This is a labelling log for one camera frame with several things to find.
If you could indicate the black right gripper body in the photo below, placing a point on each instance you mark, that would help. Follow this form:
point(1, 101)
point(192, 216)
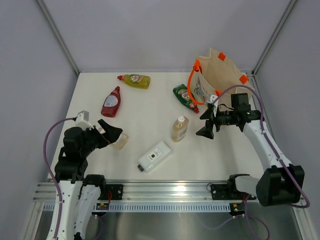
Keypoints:
point(225, 117)

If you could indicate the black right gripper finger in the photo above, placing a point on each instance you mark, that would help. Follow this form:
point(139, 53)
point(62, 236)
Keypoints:
point(209, 112)
point(206, 131)

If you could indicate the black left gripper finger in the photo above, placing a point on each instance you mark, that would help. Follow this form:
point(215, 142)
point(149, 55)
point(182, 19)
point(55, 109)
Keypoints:
point(113, 134)
point(102, 126)

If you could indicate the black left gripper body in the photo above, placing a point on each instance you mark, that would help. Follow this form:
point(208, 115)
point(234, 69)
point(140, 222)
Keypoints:
point(94, 139)

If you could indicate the clear pale soap bottle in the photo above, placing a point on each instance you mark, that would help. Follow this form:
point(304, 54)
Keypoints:
point(121, 141)

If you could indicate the amber liquid bottle white cap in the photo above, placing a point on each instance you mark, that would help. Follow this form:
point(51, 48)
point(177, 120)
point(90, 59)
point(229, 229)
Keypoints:
point(179, 128)

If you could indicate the white rectangular bottle black cap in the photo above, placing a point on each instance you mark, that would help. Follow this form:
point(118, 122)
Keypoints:
point(153, 157)

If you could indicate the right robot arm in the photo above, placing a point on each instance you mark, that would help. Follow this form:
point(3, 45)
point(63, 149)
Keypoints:
point(281, 182)

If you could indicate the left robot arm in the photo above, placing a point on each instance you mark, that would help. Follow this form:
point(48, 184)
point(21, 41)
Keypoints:
point(71, 217)

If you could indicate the red dish soap bottle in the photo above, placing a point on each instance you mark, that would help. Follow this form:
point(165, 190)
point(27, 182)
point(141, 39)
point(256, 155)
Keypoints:
point(112, 103)

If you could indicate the green dish soap bottle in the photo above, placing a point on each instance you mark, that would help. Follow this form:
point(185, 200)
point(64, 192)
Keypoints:
point(181, 93)

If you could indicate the yellow dish soap bottle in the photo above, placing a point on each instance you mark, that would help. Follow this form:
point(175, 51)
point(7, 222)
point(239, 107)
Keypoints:
point(135, 80)

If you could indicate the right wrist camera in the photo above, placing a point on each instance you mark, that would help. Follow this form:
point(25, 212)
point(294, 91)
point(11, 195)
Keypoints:
point(211, 99)

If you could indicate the beige canvas bag orange handles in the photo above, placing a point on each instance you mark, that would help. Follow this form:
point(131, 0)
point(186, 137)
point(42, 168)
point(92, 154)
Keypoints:
point(217, 75)

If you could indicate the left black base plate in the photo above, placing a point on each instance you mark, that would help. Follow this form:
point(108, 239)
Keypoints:
point(112, 192)

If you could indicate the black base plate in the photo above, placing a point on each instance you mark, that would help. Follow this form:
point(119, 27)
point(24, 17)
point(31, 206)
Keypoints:
point(112, 192)
point(223, 192)

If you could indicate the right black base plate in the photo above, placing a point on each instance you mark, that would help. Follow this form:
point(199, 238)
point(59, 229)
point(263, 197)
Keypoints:
point(223, 192)

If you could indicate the aluminium mounting rail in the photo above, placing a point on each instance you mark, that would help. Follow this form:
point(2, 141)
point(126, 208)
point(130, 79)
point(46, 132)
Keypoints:
point(133, 191)

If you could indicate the white slotted cable duct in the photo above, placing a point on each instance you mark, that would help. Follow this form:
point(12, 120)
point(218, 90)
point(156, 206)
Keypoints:
point(162, 207)

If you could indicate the right aluminium frame post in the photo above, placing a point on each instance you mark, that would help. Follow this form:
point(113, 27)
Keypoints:
point(276, 32)

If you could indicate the aluminium frame post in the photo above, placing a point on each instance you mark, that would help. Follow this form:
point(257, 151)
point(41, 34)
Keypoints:
point(276, 32)
point(57, 35)

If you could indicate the left aluminium frame post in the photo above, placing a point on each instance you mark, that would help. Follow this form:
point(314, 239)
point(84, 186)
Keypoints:
point(57, 35)

